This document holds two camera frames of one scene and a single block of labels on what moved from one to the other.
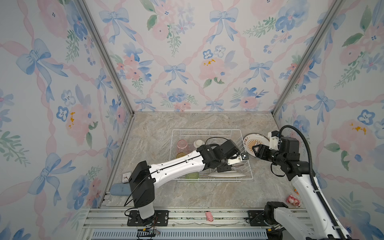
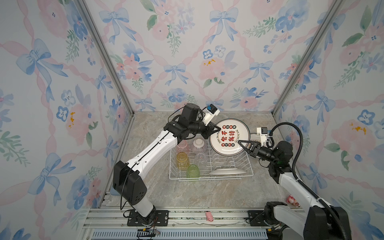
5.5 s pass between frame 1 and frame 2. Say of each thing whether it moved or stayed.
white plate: moved
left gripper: moved
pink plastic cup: stayed
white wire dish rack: stayed
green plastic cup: stayed
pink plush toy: stayed
